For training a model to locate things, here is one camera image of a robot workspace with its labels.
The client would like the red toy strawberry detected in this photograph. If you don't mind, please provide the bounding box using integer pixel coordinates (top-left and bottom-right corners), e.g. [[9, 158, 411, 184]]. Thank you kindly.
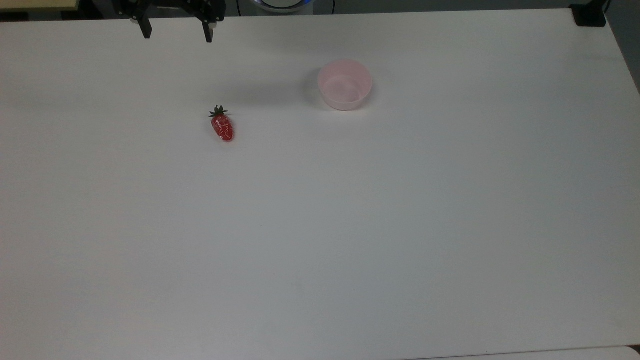
[[208, 104, 235, 143]]

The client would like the light wooden table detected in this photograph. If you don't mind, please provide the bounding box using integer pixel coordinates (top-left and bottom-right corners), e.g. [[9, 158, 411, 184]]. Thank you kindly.
[[0, 0, 81, 12]]

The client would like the pink plastic bowl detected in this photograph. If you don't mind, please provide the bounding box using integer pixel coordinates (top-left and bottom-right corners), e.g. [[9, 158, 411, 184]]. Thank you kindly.
[[317, 58, 374, 112]]

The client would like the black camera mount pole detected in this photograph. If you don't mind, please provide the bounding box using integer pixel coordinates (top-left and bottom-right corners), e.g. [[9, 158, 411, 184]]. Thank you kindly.
[[569, 0, 610, 28]]

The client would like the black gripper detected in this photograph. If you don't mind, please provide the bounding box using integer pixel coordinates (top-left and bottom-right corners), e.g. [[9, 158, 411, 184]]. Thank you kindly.
[[112, 0, 227, 44]]

